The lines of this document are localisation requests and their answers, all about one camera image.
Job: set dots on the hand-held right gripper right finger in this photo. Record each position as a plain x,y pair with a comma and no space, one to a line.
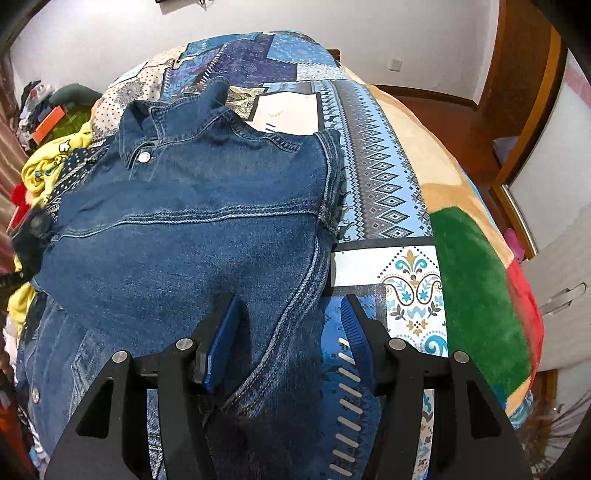
356,333

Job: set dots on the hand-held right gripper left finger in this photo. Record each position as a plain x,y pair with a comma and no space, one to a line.
225,333

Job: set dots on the blue denim jacket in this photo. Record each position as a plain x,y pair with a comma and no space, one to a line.
184,240

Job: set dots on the pile of assorted clothes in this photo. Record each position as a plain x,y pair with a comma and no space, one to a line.
27,115

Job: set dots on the multicoloured fleece blanket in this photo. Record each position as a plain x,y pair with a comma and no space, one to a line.
475,277

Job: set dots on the blue patterned bed sheet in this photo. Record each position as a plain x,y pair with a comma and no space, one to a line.
369,194

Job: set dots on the navy polka dot garment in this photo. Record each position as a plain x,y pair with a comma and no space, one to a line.
69,170

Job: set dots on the yellow printed garment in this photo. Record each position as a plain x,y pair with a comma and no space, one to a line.
51,159

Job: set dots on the wooden door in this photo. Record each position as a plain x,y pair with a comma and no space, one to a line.
517,78

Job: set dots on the white wall socket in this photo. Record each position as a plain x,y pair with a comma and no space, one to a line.
394,63

